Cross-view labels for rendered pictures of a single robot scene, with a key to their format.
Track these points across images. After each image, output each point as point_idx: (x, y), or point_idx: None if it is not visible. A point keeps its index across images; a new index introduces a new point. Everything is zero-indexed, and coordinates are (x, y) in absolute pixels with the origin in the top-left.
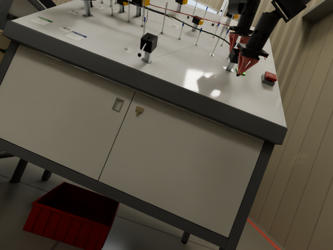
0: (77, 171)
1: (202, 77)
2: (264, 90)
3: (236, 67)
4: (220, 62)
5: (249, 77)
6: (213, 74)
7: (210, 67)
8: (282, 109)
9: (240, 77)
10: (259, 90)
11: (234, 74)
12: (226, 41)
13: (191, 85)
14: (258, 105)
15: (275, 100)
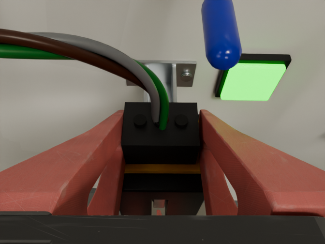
0: None
1: (19, 144)
2: (317, 145)
3: (248, 31)
4: (95, 5)
5: (299, 95)
6: (62, 123)
7: (32, 84)
8: None
9: (224, 108)
10: (287, 147)
11: (195, 97)
12: (24, 51)
13: (0, 171)
14: (229, 183)
15: (320, 167)
